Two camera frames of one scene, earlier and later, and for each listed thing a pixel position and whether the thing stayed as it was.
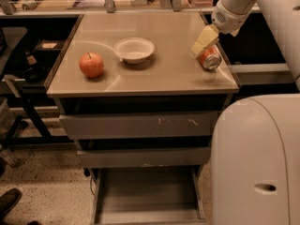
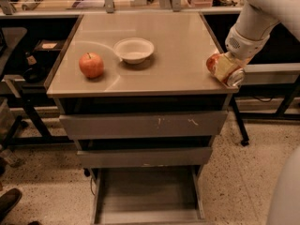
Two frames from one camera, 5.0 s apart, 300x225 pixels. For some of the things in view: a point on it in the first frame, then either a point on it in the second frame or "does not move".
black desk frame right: [255, 57] does not move
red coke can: [210, 58] to [225, 69]
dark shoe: [8, 200] does not move
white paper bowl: [134, 50] does not move
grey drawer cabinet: [142, 113] does not move
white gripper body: [227, 20] to [244, 46]
